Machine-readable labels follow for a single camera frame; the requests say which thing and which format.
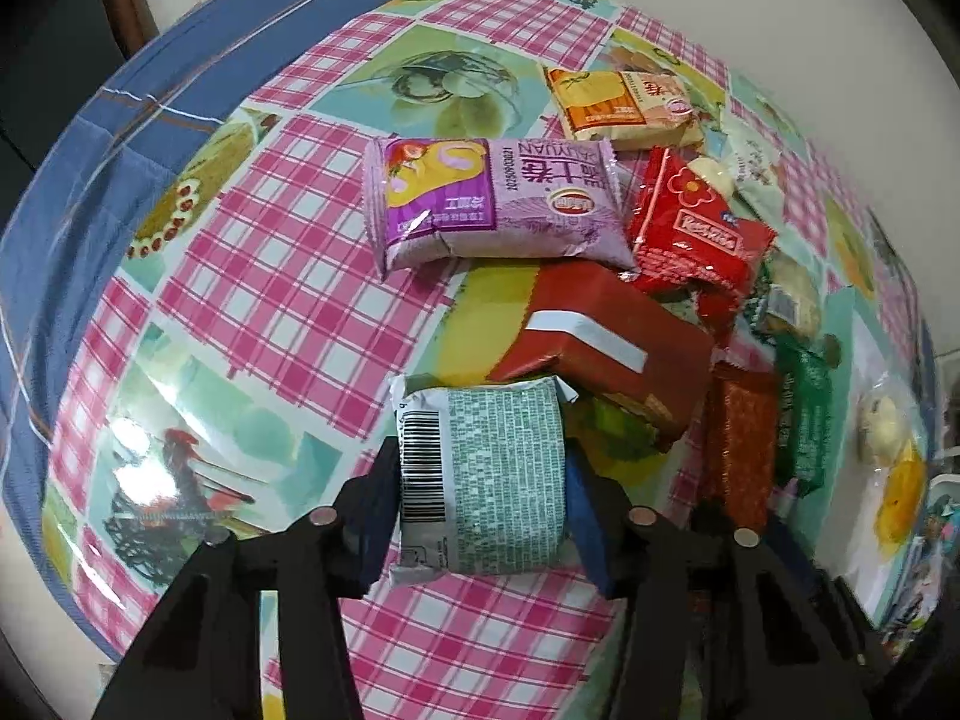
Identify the red flower biscuit packet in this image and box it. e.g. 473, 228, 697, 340
628, 146, 776, 348

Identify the teal patterned snack packet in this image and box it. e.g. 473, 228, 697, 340
391, 376, 578, 585

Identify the blue plaid cloth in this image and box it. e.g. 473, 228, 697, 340
2, 0, 387, 658

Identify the patchwork plastic tablecloth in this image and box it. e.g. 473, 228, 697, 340
43, 0, 919, 649

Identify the red box snack packet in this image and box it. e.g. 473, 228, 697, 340
488, 260, 715, 450

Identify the small round white candy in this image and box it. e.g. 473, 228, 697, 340
686, 156, 736, 200

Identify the yellow cake snack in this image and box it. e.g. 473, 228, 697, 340
874, 439, 928, 561

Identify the red orange patterned packet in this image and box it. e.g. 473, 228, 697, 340
698, 361, 779, 533

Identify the clear round pastry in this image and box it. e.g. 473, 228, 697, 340
857, 372, 919, 470

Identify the green edged clear biscuit packet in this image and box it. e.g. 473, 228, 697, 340
752, 249, 822, 344

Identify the white persimmon snack packet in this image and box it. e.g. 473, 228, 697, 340
721, 112, 786, 229

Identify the purple cake snack packet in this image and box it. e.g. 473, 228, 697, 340
361, 137, 635, 275

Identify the dark green snack packet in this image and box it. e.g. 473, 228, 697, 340
775, 335, 832, 497

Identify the orange cream cake packet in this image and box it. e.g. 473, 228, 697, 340
542, 67, 704, 151

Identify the teal cardboard box tray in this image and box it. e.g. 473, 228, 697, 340
789, 288, 929, 624

